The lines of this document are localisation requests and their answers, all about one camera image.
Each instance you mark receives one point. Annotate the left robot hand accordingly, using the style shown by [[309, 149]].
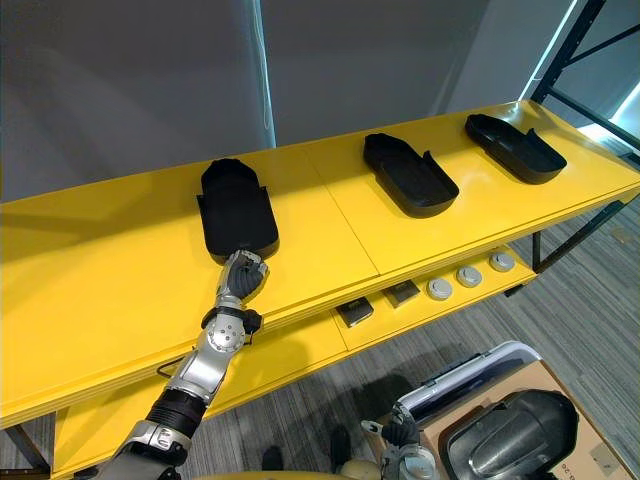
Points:
[[245, 280]]

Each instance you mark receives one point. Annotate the small black box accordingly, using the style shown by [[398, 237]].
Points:
[[354, 312], [401, 294]]

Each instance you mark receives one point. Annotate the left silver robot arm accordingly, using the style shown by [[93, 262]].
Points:
[[210, 360]]

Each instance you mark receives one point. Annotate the robot right dark foot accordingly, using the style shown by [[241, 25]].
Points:
[[340, 445]]

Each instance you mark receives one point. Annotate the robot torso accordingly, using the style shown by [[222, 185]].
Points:
[[310, 474]]

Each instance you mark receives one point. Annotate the black metal rack frame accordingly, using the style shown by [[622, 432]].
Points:
[[565, 55]]

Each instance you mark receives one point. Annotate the black plastic housing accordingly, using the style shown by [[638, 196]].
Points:
[[237, 210], [515, 150], [410, 175], [515, 435]]

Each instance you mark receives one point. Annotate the cardboard box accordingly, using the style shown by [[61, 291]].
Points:
[[595, 440]]

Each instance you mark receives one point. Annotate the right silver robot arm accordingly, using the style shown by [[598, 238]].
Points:
[[407, 462]]

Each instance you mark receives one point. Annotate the robot left dark foot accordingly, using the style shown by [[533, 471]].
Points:
[[272, 457]]

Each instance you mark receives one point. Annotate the yellow shelf unit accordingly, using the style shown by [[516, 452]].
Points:
[[125, 280]]

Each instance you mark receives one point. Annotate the round grey white disc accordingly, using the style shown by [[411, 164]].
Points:
[[469, 276], [502, 262], [439, 288]]

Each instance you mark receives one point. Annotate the silver white hard case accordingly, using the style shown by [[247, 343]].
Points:
[[465, 380]]

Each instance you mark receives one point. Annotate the robot dark foot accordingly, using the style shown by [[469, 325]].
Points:
[[272, 457], [340, 445]]

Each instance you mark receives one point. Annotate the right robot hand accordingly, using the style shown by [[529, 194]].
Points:
[[402, 430]]

